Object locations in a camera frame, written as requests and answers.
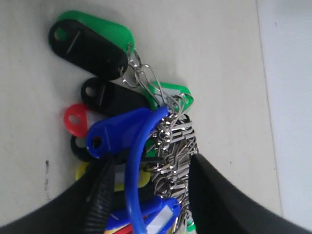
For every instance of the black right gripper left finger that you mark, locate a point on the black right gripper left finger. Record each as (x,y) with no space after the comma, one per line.
(84,208)

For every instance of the bunch of colourful key tags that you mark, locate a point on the bunch of colourful key tags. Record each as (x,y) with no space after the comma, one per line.
(127,114)

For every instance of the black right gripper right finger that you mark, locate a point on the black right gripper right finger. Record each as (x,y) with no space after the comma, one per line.
(218,207)

